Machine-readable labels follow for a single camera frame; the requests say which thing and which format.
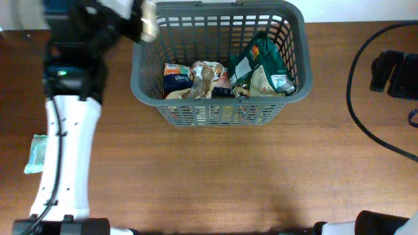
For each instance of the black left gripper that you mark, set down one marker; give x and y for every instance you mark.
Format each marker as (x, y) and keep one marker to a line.
(129, 25)

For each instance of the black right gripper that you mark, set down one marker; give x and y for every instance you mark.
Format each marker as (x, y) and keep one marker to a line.
(392, 73)

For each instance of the cream snack bag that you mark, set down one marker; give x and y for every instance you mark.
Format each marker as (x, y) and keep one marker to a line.
(150, 28)

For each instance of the blue Kleenex tissue multipack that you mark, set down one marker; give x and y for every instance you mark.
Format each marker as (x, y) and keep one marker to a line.
(178, 80)

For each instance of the cream brown snack wrapper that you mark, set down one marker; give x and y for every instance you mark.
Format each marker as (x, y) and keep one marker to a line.
(202, 81)

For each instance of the green tortilla wrap package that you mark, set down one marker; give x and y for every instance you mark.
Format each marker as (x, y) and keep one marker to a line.
(259, 70)

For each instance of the teal snack bar wrapper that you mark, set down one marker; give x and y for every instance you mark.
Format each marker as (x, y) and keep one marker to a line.
(37, 154)

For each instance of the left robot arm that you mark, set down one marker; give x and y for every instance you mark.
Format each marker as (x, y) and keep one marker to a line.
(74, 76)

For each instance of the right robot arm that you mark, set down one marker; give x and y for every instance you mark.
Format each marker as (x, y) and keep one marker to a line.
(368, 222)

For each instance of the grey plastic basket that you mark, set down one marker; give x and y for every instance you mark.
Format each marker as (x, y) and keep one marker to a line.
(191, 31)

